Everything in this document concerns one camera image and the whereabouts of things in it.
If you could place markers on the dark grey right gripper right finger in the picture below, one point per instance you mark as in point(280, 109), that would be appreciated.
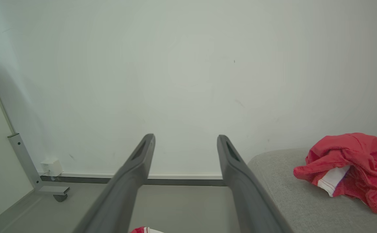
point(250, 197)

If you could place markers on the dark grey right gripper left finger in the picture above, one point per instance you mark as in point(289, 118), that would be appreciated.
point(117, 194)

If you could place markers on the red garment with white band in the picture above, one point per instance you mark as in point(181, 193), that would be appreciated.
point(347, 152)

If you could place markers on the grey fabric sofa seat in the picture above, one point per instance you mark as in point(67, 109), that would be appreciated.
point(305, 200)

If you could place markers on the white garment with red trim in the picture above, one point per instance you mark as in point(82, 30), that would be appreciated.
point(140, 230)

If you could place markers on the small white plug box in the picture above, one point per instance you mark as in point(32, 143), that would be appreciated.
point(51, 166)

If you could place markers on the grey metal leg with caster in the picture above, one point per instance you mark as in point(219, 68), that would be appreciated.
point(25, 158)

